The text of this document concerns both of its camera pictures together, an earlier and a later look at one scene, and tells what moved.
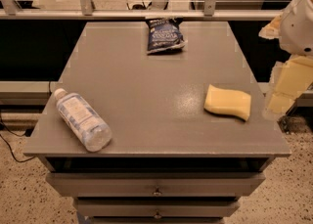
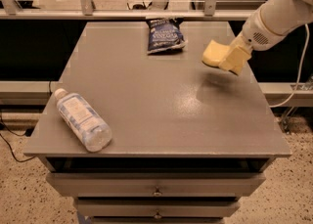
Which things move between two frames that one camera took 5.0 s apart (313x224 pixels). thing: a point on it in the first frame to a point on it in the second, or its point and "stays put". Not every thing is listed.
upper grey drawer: x=171 y=184 stays put
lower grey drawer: x=156 y=207 stays put
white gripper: x=297 y=28 to x=255 y=34
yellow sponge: x=228 y=103 to x=214 y=53
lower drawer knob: x=157 y=215 stays put
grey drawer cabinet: x=169 y=160 stays put
